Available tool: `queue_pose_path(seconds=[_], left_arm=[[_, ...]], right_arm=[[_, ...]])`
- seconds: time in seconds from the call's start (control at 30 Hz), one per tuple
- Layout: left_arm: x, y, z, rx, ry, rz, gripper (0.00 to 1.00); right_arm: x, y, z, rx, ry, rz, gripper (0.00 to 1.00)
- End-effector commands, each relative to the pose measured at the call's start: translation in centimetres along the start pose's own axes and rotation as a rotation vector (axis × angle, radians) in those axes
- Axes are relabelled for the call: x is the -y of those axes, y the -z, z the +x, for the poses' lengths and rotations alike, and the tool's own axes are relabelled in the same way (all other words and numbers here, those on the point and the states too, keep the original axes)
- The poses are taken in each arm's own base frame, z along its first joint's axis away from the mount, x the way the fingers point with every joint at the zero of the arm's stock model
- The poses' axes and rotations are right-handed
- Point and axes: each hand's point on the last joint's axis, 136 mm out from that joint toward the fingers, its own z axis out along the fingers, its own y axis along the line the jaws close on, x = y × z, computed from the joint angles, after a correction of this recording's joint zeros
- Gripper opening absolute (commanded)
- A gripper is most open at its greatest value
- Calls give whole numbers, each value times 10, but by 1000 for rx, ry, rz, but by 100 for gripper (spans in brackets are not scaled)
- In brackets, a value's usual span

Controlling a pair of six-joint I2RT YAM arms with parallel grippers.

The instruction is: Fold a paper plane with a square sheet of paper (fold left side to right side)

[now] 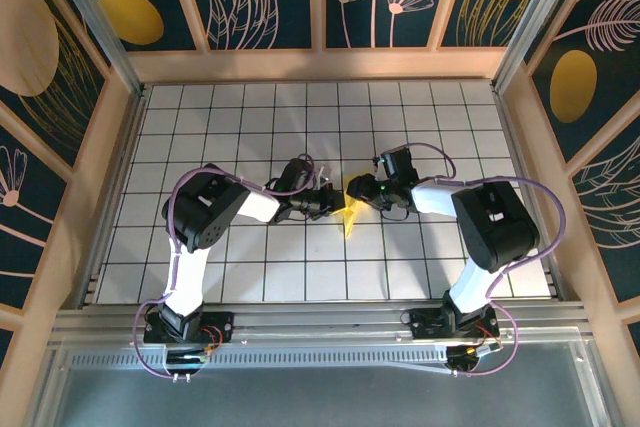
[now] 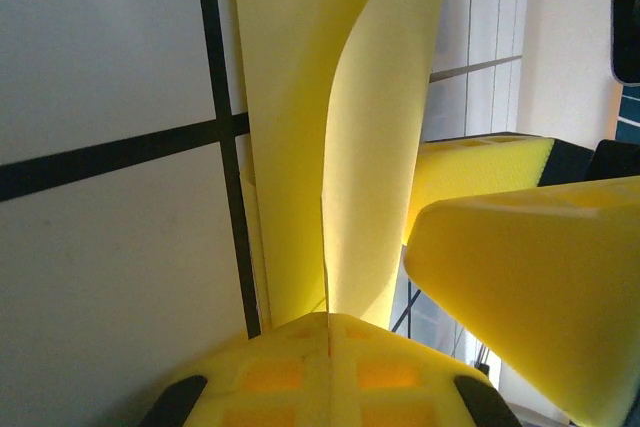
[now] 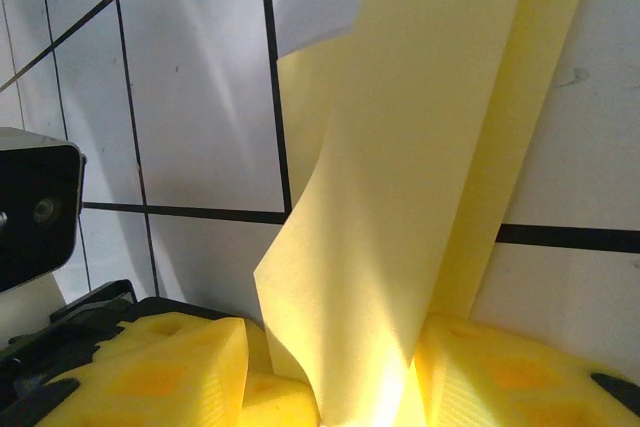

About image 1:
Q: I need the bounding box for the yellow paper sheet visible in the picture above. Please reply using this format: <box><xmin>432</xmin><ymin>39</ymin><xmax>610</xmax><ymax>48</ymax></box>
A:
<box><xmin>339</xmin><ymin>174</ymin><xmax>362</xmax><ymax>239</ymax></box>

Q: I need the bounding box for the aluminium mounting beam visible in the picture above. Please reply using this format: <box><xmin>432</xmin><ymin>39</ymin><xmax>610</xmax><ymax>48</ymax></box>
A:
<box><xmin>49</xmin><ymin>300</ymin><xmax>594</xmax><ymax>348</ymax></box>

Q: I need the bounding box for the small wiring board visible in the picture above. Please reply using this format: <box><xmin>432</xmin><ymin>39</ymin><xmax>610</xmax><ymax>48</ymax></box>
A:
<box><xmin>163</xmin><ymin>343</ymin><xmax>217</xmax><ymax>382</ymax></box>
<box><xmin>443</xmin><ymin>341</ymin><xmax>504</xmax><ymax>377</ymax></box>

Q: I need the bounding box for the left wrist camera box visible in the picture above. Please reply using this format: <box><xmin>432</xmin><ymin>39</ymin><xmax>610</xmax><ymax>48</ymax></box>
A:
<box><xmin>278</xmin><ymin>157</ymin><xmax>316</xmax><ymax>193</ymax></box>

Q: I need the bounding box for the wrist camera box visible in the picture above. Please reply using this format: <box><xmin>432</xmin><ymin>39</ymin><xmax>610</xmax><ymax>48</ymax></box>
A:
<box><xmin>278</xmin><ymin>157</ymin><xmax>316</xmax><ymax>193</ymax></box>
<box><xmin>379</xmin><ymin>145</ymin><xmax>420</xmax><ymax>181</ymax></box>

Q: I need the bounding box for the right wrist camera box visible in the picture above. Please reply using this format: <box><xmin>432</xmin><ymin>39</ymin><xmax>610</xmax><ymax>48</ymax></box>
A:
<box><xmin>379</xmin><ymin>145</ymin><xmax>420</xmax><ymax>181</ymax></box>

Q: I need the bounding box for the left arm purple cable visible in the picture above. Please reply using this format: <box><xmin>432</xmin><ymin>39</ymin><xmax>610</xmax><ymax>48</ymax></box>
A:
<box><xmin>130</xmin><ymin>152</ymin><xmax>316</xmax><ymax>381</ymax></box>

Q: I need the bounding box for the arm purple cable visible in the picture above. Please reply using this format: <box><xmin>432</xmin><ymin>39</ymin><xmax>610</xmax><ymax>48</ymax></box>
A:
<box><xmin>404</xmin><ymin>142</ymin><xmax>566</xmax><ymax>378</ymax></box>
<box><xmin>130</xmin><ymin>152</ymin><xmax>316</xmax><ymax>381</ymax></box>

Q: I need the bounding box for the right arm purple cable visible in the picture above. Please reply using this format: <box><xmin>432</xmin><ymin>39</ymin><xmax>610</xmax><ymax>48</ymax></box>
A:
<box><xmin>404</xmin><ymin>142</ymin><xmax>566</xmax><ymax>378</ymax></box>

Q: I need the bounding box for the wooden enclosure frame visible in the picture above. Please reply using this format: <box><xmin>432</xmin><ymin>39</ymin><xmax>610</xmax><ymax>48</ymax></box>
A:
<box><xmin>0</xmin><ymin>0</ymin><xmax>640</xmax><ymax>427</ymax></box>

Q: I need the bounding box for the slotted cable duct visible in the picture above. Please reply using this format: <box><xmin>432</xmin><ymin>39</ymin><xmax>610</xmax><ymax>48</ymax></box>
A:
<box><xmin>68</xmin><ymin>348</ymin><xmax>454</xmax><ymax>369</ymax></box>

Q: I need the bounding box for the aluminium table side rail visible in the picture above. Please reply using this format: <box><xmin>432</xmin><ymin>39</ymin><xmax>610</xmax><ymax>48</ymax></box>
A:
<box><xmin>74</xmin><ymin>85</ymin><xmax>151</xmax><ymax>309</ymax></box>
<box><xmin>492</xmin><ymin>85</ymin><xmax>569</xmax><ymax>301</ymax></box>

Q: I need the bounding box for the yellow oval fern wall panel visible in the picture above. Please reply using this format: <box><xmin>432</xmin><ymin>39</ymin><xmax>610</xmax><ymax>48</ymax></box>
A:
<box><xmin>529</xmin><ymin>0</ymin><xmax>640</xmax><ymax>163</ymax></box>

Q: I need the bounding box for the leaf outline wall panel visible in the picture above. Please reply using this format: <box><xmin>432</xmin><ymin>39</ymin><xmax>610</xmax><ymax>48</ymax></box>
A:
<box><xmin>572</xmin><ymin>136</ymin><xmax>640</xmax><ymax>303</ymax></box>

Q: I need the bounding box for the aluminium corner post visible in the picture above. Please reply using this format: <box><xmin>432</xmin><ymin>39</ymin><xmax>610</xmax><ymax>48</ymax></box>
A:
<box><xmin>491</xmin><ymin>0</ymin><xmax>574</xmax><ymax>93</ymax></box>
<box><xmin>39</xmin><ymin>0</ymin><xmax>147</xmax><ymax>101</ymax></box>

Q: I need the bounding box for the yellow oval feather wall panel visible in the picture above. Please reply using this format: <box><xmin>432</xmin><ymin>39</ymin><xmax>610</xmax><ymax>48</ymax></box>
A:
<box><xmin>59</xmin><ymin>0</ymin><xmax>197</xmax><ymax>53</ymax></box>

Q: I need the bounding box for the single flower wall panel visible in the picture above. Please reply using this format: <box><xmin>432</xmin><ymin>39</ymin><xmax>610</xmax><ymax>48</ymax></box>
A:
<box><xmin>0</xmin><ymin>124</ymin><xmax>70</xmax><ymax>311</ymax></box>

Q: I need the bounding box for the peach disc wall panel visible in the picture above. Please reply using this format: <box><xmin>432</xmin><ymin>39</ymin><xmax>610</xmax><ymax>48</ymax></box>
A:
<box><xmin>0</xmin><ymin>0</ymin><xmax>109</xmax><ymax>168</ymax></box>

